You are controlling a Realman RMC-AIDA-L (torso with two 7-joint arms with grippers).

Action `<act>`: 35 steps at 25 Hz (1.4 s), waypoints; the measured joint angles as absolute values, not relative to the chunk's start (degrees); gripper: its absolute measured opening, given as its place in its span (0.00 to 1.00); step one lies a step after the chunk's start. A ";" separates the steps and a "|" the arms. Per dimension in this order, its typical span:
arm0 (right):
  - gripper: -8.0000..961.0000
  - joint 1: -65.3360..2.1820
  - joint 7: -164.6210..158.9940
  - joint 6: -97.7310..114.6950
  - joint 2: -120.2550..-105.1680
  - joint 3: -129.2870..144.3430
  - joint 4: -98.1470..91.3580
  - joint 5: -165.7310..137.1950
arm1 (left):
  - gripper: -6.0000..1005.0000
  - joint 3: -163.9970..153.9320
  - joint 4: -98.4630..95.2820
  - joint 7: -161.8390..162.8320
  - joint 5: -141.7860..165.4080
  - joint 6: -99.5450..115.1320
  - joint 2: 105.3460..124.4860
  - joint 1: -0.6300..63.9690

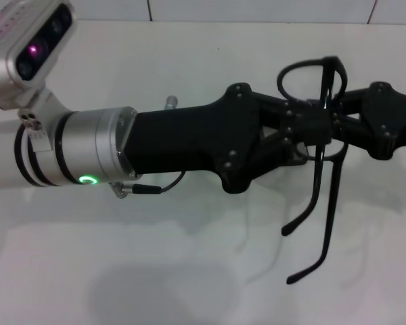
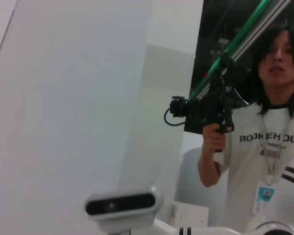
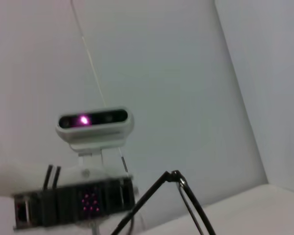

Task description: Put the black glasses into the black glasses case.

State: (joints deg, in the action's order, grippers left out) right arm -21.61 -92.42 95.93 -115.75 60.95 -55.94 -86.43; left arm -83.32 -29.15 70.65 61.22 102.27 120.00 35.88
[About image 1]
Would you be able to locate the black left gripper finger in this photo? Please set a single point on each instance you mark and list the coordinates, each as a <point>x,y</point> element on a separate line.
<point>301,116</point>
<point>311,136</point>

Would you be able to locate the black glasses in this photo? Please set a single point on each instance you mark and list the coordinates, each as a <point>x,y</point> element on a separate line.
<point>335,203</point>

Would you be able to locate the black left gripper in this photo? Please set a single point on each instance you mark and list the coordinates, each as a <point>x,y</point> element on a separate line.
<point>189,139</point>

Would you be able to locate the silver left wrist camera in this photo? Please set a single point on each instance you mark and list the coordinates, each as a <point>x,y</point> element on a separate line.
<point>20,34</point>

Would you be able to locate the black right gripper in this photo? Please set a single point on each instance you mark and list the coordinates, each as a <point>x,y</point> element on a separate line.
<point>389,118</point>

